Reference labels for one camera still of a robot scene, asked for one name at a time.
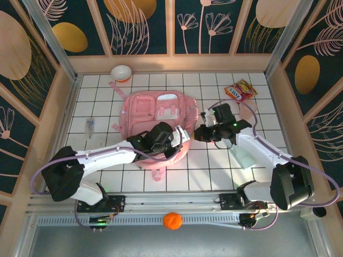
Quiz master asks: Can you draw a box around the pink student backpack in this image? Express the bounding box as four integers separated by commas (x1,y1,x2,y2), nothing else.
108,80,200,183

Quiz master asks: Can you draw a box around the translucent pale green case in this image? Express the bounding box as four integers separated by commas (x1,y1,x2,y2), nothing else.
229,144,257,170

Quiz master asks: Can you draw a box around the red yellow snack bag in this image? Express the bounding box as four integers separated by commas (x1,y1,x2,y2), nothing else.
224,78,258,105

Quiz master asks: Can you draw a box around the translucent pink plastic cup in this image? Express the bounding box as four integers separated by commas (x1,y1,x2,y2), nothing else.
239,100,258,121

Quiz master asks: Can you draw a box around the white orange bowl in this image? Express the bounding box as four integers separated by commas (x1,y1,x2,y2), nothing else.
110,65,132,83

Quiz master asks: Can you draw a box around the orange ball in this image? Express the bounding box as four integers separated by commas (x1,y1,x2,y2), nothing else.
162,212,183,230

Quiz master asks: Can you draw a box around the small circuit board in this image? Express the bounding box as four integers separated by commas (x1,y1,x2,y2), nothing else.
89,216,112,225
239,213,270,228

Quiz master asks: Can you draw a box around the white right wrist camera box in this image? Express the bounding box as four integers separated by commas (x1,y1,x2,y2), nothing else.
201,110,218,127

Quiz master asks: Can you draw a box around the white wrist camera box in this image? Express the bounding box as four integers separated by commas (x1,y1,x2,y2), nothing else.
171,126,193,147
201,110,218,127

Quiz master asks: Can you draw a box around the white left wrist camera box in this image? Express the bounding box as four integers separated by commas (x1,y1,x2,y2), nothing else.
171,126,193,147

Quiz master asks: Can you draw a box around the aluminium rail frame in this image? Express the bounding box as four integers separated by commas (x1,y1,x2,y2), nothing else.
25,189,318,215

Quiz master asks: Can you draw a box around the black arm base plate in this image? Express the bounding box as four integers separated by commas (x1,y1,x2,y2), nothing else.
219,193,269,211
77,194,126,214

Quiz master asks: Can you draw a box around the slotted grey cable duct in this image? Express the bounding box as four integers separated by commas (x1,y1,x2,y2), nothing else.
36,213,242,228

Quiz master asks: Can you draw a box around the aluminium frame post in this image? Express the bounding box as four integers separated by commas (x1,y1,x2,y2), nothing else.
23,0,78,81
264,0,313,78

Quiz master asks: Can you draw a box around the white black external camera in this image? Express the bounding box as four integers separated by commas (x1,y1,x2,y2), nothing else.
300,206,327,222

